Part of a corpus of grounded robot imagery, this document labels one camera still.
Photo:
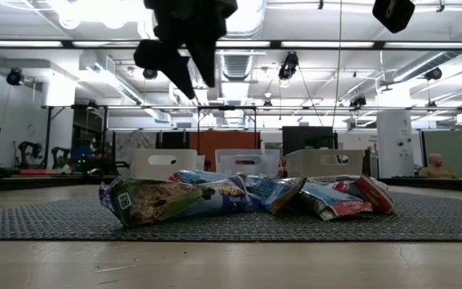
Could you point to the black aluminium rig frame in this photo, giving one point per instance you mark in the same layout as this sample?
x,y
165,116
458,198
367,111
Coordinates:
x,y
34,182

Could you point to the black ceiling spotlight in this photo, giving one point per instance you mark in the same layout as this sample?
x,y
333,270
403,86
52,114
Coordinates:
x,y
288,66
150,74
432,73
358,101
14,77

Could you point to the green purple granola bar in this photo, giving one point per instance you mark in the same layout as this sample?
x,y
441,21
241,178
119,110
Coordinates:
x,y
155,200

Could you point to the white plastic bin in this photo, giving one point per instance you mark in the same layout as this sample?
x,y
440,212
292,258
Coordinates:
x,y
183,164

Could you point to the black standing panel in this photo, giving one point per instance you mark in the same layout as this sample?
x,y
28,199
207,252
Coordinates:
x,y
307,140

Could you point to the orange partition wall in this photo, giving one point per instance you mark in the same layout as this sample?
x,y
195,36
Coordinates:
x,y
223,142

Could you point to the grey plastic sheet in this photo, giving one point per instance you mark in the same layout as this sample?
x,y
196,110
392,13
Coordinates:
x,y
134,142

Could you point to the grey plastic bin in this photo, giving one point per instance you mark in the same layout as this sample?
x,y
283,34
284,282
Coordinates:
x,y
307,164

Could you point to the clear plastic bin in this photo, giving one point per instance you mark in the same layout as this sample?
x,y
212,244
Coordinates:
x,y
263,160

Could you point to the blue olive granola bar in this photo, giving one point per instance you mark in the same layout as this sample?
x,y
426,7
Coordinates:
x,y
275,192

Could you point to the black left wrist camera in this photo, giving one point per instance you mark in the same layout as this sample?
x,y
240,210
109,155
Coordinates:
x,y
155,55

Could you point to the dark background workstation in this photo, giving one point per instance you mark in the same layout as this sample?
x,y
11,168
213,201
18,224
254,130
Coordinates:
x,y
94,158

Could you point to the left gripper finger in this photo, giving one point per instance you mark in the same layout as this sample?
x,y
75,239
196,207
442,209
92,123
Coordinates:
x,y
181,76
207,60

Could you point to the blue red granola bar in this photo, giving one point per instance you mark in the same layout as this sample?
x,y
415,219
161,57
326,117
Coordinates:
x,y
199,176
331,200

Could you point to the black background gantry frame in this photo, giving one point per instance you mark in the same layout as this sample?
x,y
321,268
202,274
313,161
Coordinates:
x,y
226,108
48,136

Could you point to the black background robot arm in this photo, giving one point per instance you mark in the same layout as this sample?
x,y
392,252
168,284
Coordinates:
x,y
60,156
28,150

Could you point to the grey woven mat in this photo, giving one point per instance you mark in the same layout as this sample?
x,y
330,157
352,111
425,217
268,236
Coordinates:
x,y
54,221

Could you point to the white square pillar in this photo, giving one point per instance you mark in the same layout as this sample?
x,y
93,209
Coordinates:
x,y
394,140

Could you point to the black overhead light bar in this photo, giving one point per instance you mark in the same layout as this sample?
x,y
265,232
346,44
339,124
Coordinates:
x,y
295,44

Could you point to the person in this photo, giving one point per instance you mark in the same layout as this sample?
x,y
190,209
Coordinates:
x,y
435,166

